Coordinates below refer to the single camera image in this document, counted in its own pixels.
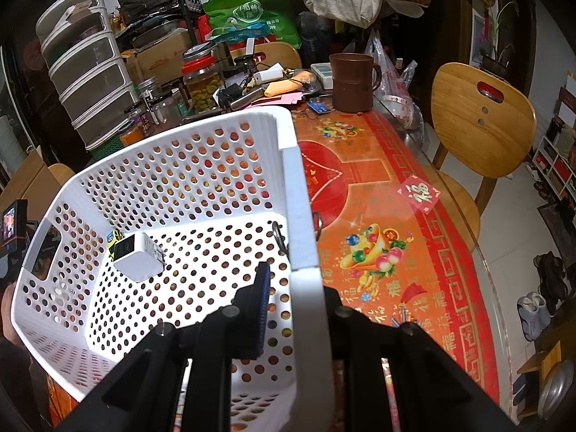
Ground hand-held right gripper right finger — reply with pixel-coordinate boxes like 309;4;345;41
321;285;518;432

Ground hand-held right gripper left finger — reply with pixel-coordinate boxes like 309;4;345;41
56;262;273;432

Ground white perforated plastic basket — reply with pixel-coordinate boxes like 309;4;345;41
9;105;336;432

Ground flat cardboard sheet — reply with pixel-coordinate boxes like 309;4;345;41
0;146;62;217

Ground white charger cube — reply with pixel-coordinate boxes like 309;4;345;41
112;231;166;283

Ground red square sticker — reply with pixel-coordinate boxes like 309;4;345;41
397;175;442;214

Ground glass jar with orange contents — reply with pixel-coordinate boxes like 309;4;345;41
119;116;156;147

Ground clear stacked drawer unit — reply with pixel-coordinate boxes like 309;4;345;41
35;0;141;152

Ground grey slippers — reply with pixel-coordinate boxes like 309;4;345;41
516;292;552;342

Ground small empty glass jar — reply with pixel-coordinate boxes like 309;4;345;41
150;92;186;127

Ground dark shoes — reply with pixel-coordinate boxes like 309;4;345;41
533;251;568;303

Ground metal pot lid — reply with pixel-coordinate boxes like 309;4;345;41
537;360;576;420

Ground orange cloth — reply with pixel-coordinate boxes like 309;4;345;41
263;78;303;98

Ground brown cardboard box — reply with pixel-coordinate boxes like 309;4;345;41
123;31;199;87

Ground glass jar with red lid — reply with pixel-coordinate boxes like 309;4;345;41
181;43;226;116

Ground white power adapter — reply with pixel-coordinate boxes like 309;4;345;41
251;65;285;84

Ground clear plastic bag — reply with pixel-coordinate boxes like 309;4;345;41
364;29;426;132

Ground brown ceramic mug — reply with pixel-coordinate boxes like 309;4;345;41
328;53;383;114

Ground white flat box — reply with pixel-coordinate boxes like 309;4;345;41
311;62;336;91

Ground wooden chair with red slot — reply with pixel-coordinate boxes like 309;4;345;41
429;62;538;253

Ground white cube shelf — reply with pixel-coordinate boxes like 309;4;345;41
531;135;576;201

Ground green shopping bag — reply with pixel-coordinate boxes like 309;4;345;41
202;0;303;51

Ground potted plant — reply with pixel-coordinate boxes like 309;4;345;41
479;2;516;69

